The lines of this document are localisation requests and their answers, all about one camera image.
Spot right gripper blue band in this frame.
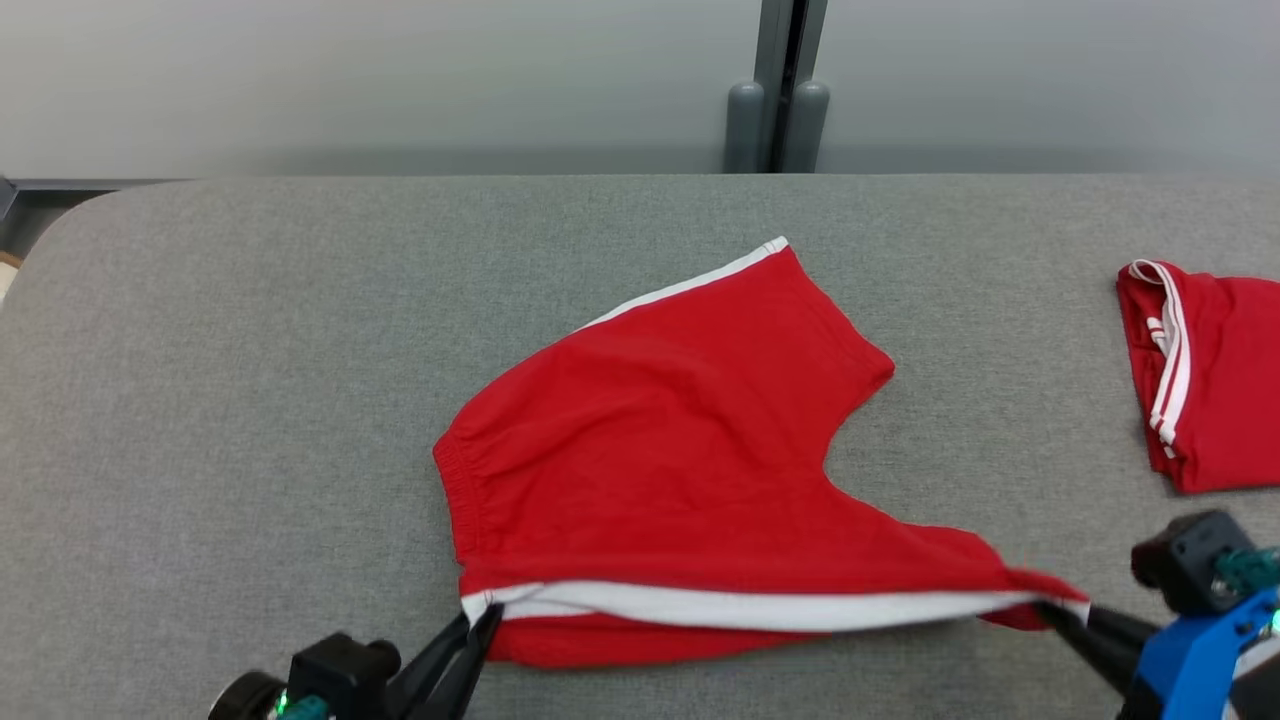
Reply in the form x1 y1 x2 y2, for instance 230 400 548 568
1035 586 1280 720

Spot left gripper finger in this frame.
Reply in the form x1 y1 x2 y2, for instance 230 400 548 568
385 612 473 720
425 603 506 720

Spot red jersey white striped trim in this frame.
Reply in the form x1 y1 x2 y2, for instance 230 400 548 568
1116 259 1280 495

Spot red Bulls 23 jersey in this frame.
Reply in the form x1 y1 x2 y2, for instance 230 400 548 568
432 236 1091 669

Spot black right cable teal plug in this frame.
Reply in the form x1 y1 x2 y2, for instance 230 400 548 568
1214 545 1280 598

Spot dark grey floor rail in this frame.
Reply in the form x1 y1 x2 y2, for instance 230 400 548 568
10 177 193 195

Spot grey cylinder post foot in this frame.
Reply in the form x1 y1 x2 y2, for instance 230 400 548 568
783 79 832 175
724 80 767 175

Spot grey window frame post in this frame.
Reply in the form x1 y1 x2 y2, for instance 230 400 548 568
755 0 829 174

